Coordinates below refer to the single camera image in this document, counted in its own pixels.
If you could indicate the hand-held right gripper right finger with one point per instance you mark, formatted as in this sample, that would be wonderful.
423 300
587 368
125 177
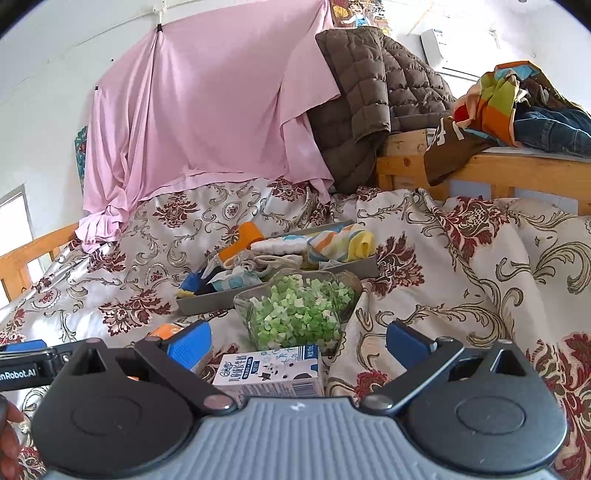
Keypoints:
406 339

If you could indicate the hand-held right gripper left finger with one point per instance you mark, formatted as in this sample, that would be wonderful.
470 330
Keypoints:
190 342

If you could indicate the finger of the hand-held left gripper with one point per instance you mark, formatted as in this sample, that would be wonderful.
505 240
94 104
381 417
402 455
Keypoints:
23 346

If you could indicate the grey tray with cartoon lining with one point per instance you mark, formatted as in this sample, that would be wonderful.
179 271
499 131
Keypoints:
203 302

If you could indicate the blue and black sock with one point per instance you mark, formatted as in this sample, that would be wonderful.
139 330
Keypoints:
194 282

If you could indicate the white sock with blue print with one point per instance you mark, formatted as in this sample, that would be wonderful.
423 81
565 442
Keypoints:
238 279

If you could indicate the striped sock with yellow toe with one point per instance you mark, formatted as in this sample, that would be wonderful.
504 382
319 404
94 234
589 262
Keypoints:
341 244

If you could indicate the orange sock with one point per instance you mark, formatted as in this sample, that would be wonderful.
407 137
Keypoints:
244 237

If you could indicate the striped white sock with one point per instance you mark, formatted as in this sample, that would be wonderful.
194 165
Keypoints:
286 243

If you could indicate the person's left hand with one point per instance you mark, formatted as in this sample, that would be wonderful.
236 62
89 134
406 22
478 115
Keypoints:
9 444

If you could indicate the orange and white box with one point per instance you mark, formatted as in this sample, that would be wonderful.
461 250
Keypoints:
161 331

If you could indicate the clear glass bowl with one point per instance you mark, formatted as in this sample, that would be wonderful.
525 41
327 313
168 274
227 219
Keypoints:
241 307

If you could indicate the white and blue milk carton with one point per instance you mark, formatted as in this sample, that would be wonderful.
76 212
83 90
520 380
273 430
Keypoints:
263 369

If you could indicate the pile of green paper stars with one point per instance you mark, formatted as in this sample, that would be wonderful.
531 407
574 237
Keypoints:
295 314

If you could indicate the floral satin blanket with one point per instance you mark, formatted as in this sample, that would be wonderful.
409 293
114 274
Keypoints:
485 258

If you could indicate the window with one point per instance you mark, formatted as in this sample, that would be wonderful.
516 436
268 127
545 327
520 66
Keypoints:
14 221

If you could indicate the pink hanging sheet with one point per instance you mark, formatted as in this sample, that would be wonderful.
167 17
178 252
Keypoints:
207 115

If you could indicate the brown quilted jacket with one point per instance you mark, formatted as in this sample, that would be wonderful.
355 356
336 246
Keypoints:
369 92

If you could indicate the blue jeans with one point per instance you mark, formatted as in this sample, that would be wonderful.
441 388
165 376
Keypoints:
554 129

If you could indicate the white air conditioner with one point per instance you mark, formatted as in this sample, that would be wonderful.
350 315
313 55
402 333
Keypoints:
438 46

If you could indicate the wooden bed rail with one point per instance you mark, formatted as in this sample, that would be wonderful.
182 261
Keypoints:
27 251

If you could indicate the wooden bed frame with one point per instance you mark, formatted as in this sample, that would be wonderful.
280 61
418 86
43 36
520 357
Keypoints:
508 170

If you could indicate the teal patterned wall poster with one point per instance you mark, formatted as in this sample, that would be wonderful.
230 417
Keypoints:
81 157

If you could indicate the cartoon wall poster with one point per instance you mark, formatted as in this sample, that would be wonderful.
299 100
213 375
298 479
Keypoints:
358 16

